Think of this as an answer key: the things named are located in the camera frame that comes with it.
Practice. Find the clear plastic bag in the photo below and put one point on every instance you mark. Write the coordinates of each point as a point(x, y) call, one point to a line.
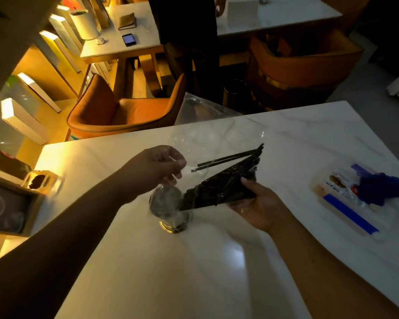
point(212, 136)

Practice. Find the person's left forearm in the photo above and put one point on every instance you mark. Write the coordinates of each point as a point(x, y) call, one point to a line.
point(60, 249)

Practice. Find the person's right hand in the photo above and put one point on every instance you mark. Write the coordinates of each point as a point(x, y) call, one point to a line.
point(262, 212)

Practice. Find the clear glass with gold base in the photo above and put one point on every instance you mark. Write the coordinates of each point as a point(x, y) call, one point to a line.
point(169, 209)

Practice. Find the brown wallet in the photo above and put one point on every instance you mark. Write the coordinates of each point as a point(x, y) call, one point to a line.
point(127, 21)

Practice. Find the orange leather chair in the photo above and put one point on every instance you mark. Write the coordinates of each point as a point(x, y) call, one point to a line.
point(302, 66)
point(126, 111)

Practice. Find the person's left hand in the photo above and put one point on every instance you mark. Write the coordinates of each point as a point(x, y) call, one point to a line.
point(146, 171)

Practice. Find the black waste bin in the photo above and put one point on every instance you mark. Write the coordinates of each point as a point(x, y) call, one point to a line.
point(235, 93)

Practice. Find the person's right thumb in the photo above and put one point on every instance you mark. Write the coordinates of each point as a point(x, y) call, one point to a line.
point(251, 186)

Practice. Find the blue glue gun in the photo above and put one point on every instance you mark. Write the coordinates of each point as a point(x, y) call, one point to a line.
point(382, 187)

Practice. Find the brown paper sheet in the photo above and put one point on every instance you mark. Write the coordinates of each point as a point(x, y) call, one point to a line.
point(242, 13)

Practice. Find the clear blister pack blue label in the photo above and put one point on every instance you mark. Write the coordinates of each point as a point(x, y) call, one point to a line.
point(342, 199)

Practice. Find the white paper roll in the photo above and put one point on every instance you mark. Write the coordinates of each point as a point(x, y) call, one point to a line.
point(84, 24)

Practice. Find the black smartphone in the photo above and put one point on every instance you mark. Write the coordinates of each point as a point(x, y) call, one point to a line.
point(129, 39)

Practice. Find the person's right forearm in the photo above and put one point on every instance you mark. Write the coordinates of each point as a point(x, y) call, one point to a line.
point(326, 272)

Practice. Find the gold glass holder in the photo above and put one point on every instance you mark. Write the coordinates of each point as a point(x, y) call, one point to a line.
point(40, 181)

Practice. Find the bundle of black straws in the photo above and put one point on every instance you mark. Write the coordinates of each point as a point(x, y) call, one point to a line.
point(226, 186)

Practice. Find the white marble side table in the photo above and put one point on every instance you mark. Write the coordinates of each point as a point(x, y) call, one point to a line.
point(286, 14)
point(119, 46)

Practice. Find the wooden box with dark panel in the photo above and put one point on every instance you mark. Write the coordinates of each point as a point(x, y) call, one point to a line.
point(6, 202)

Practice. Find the person's left thumb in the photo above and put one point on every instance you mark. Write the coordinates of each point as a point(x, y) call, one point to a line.
point(174, 167)

